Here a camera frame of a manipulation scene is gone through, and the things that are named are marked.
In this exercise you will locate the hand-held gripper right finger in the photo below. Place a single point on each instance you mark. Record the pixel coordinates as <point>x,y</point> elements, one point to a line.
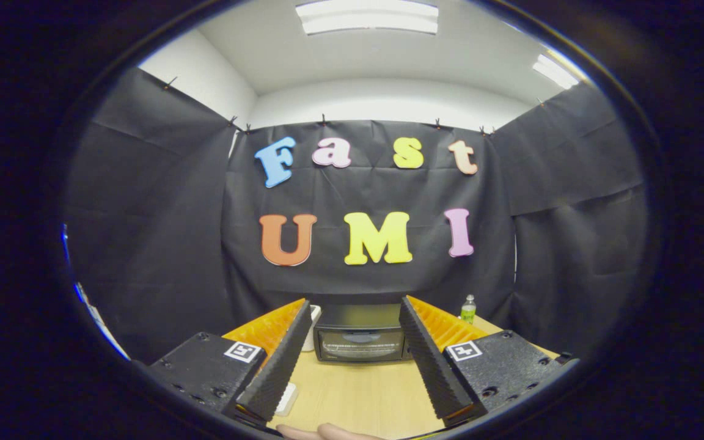
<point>437,366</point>

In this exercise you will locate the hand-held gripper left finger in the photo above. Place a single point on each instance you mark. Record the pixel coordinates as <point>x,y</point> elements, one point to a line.
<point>272,373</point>

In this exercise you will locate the black toaster oven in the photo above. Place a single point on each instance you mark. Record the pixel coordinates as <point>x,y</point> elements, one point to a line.
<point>358,318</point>

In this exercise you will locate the white pop-up toaster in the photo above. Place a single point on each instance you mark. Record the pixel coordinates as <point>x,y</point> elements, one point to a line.
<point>314,324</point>

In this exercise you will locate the green drink bottle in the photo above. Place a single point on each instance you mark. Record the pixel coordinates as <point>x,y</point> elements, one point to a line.
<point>468,310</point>

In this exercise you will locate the long ceiling light panel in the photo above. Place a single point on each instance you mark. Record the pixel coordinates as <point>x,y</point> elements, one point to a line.
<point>367,15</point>

